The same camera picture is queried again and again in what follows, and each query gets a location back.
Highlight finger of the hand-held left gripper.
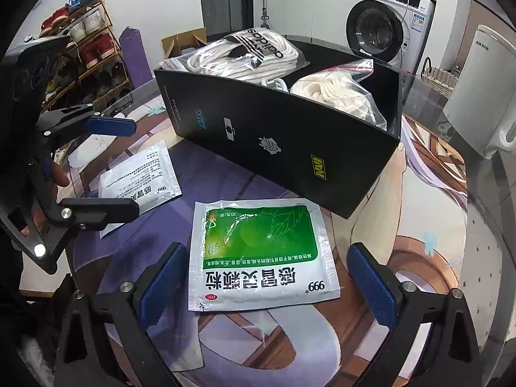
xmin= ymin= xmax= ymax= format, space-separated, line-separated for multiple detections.
xmin=8 ymin=195 xmax=141 ymax=275
xmin=34 ymin=103 xmax=138 ymax=138

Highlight green and white sachet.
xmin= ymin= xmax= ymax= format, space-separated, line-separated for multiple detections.
xmin=187 ymin=197 xmax=341 ymax=313

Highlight shoe rack with shoes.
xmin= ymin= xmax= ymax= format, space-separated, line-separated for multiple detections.
xmin=24 ymin=0 xmax=125 ymax=101

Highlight wicker basket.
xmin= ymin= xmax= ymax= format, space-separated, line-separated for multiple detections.
xmin=420 ymin=57 xmax=460 ymax=97

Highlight white kitchen counter cabinet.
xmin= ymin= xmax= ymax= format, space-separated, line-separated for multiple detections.
xmin=276 ymin=0 xmax=355 ymax=51

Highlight printed desk mat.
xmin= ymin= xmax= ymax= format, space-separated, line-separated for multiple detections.
xmin=56 ymin=81 xmax=470 ymax=387

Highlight dark glass door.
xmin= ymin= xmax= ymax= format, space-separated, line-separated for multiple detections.
xmin=197 ymin=0 xmax=254 ymax=37

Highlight white washing machine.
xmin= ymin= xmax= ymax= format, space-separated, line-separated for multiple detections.
xmin=346 ymin=0 xmax=438 ymax=75

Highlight white electric kettle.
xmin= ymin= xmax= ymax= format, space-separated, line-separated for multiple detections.
xmin=442 ymin=24 xmax=516 ymax=160

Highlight person's left hand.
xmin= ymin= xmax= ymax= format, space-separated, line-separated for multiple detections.
xmin=48 ymin=160 xmax=70 ymax=188

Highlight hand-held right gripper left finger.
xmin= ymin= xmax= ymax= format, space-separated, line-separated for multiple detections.
xmin=54 ymin=242 xmax=188 ymax=387

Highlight bagged cream cord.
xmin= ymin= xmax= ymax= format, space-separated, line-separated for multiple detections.
xmin=288 ymin=58 xmax=390 ymax=132

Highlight wooden shoe rack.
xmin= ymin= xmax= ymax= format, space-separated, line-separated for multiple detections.
xmin=24 ymin=0 xmax=134 ymax=122

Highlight bagged white rope black band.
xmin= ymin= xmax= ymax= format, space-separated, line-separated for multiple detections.
xmin=159 ymin=26 xmax=311 ymax=85

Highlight black cardboard box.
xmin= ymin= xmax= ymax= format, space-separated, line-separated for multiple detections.
xmin=154 ymin=38 xmax=404 ymax=220

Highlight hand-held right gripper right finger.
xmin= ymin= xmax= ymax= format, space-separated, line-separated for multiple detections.
xmin=347 ymin=242 xmax=480 ymax=387

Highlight purple rolled mat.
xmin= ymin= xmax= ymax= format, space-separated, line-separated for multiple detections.
xmin=120 ymin=26 xmax=156 ymax=87

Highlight open cardboard box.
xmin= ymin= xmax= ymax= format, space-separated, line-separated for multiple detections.
xmin=161 ymin=28 xmax=208 ymax=59

